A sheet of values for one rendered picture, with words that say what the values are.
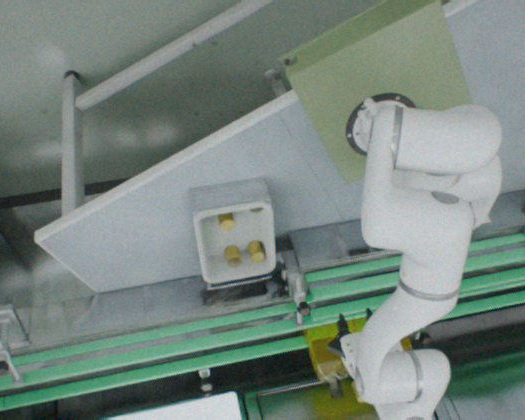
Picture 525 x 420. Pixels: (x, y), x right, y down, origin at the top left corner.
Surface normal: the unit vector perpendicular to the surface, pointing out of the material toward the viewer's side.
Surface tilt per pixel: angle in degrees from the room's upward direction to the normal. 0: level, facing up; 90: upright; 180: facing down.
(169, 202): 0
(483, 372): 89
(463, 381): 90
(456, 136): 49
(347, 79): 4
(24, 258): 90
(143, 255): 0
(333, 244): 90
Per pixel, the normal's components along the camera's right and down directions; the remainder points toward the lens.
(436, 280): -0.02, 0.50
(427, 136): -0.07, 0.01
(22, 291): -0.01, -0.70
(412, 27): 0.18, 0.70
